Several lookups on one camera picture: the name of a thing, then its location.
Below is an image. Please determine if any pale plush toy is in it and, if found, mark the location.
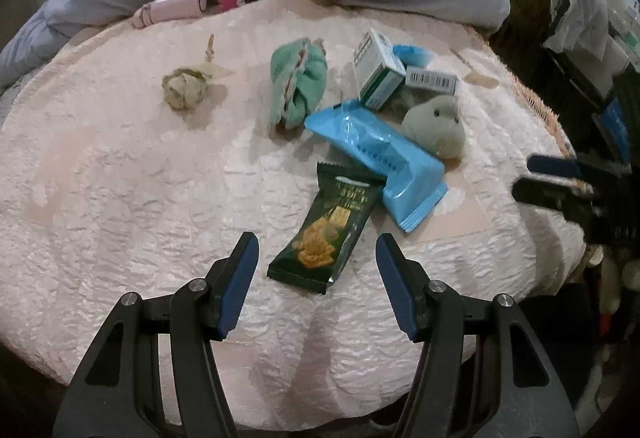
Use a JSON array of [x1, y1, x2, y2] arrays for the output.
[[402, 95, 466, 161]]

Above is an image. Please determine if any dark green snack packet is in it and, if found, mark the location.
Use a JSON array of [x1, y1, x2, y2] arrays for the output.
[[266, 161, 387, 295]]

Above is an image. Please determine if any white plastic bag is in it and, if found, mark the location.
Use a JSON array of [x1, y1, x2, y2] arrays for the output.
[[540, 0, 613, 54]]

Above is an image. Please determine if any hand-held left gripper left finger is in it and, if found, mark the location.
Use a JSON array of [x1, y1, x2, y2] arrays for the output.
[[52, 231, 260, 438]]

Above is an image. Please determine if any small white barcode box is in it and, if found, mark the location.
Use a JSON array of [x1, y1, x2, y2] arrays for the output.
[[405, 66, 460, 96]]

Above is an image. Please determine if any crumpled greenish paper ball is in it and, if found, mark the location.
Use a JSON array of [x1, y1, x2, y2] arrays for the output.
[[162, 68, 209, 111]]

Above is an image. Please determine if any light blue crumpled wrapper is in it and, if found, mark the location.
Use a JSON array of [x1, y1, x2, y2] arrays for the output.
[[392, 44, 433, 69]]

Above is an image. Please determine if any blue plastic packet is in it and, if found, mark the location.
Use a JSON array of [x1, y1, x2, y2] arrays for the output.
[[304, 100, 449, 234]]

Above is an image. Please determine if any pink flask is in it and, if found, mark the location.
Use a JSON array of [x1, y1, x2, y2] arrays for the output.
[[132, 0, 210, 29]]

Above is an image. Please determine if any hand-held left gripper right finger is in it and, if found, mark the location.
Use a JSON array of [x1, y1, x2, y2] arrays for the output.
[[375, 234, 583, 438]]

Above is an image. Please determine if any white and green medicine box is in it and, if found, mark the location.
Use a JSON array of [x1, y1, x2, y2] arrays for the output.
[[353, 28, 407, 111]]

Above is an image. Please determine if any pink embroidered fringed tablecloth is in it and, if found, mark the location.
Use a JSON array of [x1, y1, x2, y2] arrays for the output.
[[0, 0, 586, 419]]

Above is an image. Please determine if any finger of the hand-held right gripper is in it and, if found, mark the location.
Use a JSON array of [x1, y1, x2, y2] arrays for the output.
[[526, 154, 583, 180], [511, 176, 598, 222]]

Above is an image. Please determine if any teal knotted cloth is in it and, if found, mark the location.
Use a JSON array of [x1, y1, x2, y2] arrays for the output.
[[269, 38, 328, 131]]

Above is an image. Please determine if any black metal chair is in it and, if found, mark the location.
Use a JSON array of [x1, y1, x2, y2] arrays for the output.
[[542, 38, 626, 114]]

